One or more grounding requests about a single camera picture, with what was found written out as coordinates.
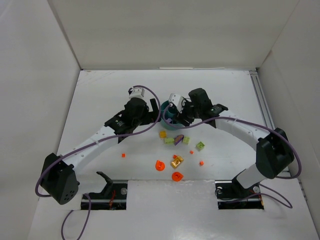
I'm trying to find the light green square lego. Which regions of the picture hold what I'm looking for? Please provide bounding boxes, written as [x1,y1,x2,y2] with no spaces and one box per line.
[196,141,205,151]

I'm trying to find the orange round lego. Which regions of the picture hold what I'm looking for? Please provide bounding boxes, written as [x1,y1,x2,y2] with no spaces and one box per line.
[171,171,184,182]
[155,160,166,172]

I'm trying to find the orange round lego left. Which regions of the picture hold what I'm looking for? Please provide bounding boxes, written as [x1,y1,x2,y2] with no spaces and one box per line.
[155,160,166,172]

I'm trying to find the golden yellow curved lego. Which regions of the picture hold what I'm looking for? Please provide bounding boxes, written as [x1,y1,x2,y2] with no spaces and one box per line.
[170,155,184,169]

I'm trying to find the light green small lego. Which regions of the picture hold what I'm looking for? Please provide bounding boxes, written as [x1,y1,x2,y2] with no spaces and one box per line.
[182,136,190,145]

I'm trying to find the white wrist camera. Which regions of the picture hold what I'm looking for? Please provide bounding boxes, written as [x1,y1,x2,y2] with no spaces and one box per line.
[168,93,184,113]
[128,87,145,99]

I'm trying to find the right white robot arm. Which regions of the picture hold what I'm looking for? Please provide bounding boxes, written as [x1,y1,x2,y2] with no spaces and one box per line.
[169,88,295,189]

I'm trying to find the orange round lego lower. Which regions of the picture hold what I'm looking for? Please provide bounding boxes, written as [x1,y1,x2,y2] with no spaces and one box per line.
[171,171,184,182]

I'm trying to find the yellow square lego brick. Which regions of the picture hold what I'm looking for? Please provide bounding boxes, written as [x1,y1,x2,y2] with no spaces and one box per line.
[159,130,167,139]

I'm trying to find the aluminium rail right edge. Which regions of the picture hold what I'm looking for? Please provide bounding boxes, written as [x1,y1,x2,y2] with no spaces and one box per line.
[249,70,276,129]

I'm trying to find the teal divided round container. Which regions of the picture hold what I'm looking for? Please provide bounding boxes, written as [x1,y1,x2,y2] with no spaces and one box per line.
[160,100,184,131]

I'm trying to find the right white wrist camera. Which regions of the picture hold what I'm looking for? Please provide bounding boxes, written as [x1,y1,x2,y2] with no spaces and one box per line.
[168,93,184,113]

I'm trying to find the purple printed curved lego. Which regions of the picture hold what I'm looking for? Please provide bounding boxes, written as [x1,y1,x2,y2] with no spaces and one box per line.
[173,134,185,146]

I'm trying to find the light green sloped lego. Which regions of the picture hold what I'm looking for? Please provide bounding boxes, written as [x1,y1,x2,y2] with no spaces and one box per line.
[164,137,175,145]

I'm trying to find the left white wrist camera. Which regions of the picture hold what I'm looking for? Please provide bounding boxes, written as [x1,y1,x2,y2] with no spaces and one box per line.
[128,87,145,99]

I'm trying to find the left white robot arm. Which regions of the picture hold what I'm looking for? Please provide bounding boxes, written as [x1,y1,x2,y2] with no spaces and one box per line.
[36,97,161,205]

